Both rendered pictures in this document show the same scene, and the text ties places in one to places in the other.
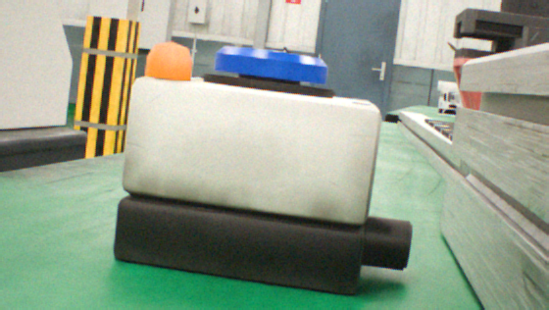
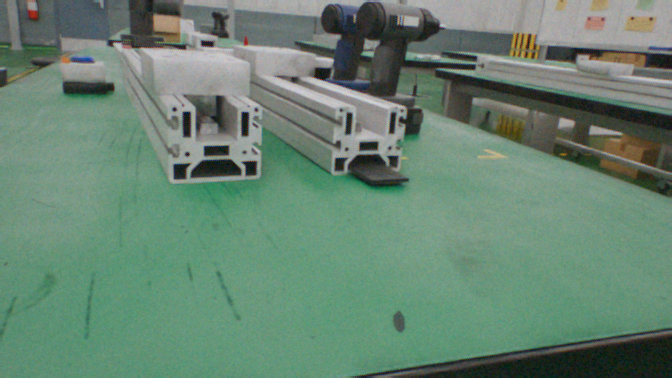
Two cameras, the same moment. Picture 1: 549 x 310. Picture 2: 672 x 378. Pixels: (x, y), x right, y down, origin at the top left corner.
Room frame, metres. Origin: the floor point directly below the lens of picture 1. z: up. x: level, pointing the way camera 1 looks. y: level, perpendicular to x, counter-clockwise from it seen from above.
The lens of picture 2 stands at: (-0.90, 0.11, 0.95)
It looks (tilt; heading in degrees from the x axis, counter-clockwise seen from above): 18 degrees down; 327
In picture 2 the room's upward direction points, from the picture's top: 5 degrees clockwise
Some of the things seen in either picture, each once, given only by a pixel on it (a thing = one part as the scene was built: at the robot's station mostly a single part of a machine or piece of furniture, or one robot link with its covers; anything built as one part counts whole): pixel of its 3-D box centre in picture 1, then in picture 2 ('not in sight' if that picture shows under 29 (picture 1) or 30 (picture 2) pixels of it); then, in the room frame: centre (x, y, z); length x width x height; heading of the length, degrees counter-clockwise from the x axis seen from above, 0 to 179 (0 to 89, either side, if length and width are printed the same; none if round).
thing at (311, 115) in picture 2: not in sight; (271, 93); (0.01, -0.29, 0.82); 0.80 x 0.10 x 0.09; 174
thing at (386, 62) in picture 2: not in sight; (402, 70); (-0.16, -0.47, 0.89); 0.20 x 0.08 x 0.22; 98
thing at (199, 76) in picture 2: not in sight; (191, 81); (-0.22, -0.08, 0.87); 0.16 x 0.11 x 0.07; 174
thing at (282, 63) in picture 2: not in sight; (272, 67); (0.01, -0.29, 0.87); 0.16 x 0.11 x 0.07; 174
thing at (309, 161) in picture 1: (281, 173); (88, 76); (0.32, -0.01, 0.81); 0.10 x 0.08 x 0.06; 84
